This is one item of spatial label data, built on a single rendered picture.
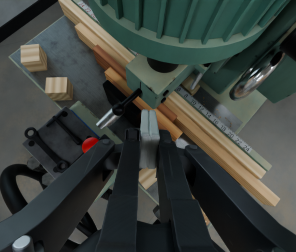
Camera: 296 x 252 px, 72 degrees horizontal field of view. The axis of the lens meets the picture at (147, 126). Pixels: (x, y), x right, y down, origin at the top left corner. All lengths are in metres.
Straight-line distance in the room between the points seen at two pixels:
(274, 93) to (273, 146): 1.20
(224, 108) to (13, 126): 1.34
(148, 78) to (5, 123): 1.40
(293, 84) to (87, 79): 0.42
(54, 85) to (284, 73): 0.44
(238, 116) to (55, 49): 0.52
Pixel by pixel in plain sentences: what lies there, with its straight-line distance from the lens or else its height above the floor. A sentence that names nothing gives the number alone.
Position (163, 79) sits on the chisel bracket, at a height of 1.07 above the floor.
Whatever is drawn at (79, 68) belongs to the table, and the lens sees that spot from 0.53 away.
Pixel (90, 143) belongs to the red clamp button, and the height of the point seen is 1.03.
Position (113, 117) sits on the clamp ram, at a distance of 0.41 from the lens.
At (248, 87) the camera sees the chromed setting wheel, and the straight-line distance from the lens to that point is 0.38.
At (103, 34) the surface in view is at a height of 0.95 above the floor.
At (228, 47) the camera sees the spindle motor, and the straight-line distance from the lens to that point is 0.17.
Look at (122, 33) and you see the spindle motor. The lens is 0.17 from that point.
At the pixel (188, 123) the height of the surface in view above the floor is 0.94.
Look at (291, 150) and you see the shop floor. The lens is 1.74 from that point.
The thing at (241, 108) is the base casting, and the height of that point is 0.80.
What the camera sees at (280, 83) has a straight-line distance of 0.46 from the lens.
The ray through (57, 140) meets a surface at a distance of 0.38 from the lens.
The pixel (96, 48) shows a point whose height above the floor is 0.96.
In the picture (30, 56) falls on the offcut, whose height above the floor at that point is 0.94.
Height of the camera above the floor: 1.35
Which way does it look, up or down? 75 degrees down
